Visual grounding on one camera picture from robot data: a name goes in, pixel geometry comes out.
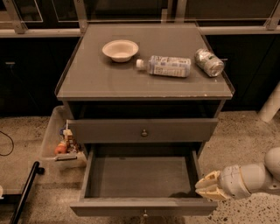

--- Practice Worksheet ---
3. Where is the grey drawer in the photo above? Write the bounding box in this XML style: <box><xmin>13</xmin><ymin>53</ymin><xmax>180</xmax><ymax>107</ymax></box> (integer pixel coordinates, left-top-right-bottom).
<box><xmin>68</xmin><ymin>118</ymin><xmax>218</xmax><ymax>144</ymax></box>
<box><xmin>71</xmin><ymin>143</ymin><xmax>217</xmax><ymax>217</ymax></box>

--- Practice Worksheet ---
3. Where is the silver drink can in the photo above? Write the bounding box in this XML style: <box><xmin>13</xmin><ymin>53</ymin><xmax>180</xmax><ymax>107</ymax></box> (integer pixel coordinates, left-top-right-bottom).
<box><xmin>194</xmin><ymin>48</ymin><xmax>224</xmax><ymax>77</ymax></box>

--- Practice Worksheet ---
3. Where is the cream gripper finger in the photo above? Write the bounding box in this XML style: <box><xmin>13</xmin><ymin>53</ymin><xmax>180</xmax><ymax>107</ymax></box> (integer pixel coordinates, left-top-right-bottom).
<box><xmin>195</xmin><ymin>171</ymin><xmax>221</xmax><ymax>189</ymax></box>
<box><xmin>196</xmin><ymin>187</ymin><xmax>230</xmax><ymax>201</ymax></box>

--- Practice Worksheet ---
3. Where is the black floor cable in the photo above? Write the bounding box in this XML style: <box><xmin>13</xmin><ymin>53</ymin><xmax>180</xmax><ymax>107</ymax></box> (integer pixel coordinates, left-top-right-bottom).
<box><xmin>0</xmin><ymin>130</ymin><xmax>15</xmax><ymax>157</ymax></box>

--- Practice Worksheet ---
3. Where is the clear plastic storage bin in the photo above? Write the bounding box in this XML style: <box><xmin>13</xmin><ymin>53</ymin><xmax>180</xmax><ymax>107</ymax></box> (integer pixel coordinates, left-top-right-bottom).
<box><xmin>40</xmin><ymin>106</ymin><xmax>87</xmax><ymax>170</ymax></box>

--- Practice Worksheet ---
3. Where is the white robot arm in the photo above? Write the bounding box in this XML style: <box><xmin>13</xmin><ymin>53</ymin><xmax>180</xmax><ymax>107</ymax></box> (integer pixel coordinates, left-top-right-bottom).
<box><xmin>195</xmin><ymin>147</ymin><xmax>280</xmax><ymax>200</ymax></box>

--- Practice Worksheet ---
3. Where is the white pillar base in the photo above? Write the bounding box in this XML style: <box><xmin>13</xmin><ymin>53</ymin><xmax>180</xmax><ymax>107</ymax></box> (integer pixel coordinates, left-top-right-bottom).
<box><xmin>258</xmin><ymin>81</ymin><xmax>280</xmax><ymax>123</ymax></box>

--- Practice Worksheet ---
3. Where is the grey drawer cabinet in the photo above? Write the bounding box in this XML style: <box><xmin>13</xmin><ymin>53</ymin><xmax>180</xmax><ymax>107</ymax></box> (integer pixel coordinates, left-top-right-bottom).
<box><xmin>57</xmin><ymin>24</ymin><xmax>234</xmax><ymax>151</ymax></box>

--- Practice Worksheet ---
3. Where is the white paper bowl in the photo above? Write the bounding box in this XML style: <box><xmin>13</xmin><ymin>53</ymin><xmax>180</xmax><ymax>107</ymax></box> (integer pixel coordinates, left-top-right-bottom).
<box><xmin>102</xmin><ymin>39</ymin><xmax>139</xmax><ymax>63</ymax></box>

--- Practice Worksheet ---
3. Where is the metal railing frame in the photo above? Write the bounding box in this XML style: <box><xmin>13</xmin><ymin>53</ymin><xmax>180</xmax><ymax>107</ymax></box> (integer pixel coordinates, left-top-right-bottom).
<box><xmin>0</xmin><ymin>0</ymin><xmax>280</xmax><ymax>37</ymax></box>

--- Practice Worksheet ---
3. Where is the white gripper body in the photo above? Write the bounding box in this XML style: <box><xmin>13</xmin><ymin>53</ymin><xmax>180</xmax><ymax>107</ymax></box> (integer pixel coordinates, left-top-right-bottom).
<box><xmin>219</xmin><ymin>165</ymin><xmax>251</xmax><ymax>200</ymax></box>

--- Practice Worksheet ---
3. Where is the orange toy in bin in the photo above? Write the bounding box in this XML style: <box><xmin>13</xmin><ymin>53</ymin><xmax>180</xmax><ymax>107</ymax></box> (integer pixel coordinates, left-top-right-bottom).
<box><xmin>54</xmin><ymin>143</ymin><xmax>67</xmax><ymax>155</ymax></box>

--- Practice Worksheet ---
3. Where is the clear plastic water bottle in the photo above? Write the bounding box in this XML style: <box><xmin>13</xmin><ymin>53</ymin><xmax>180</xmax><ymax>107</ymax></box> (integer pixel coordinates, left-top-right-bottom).
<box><xmin>136</xmin><ymin>55</ymin><xmax>192</xmax><ymax>78</ymax></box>

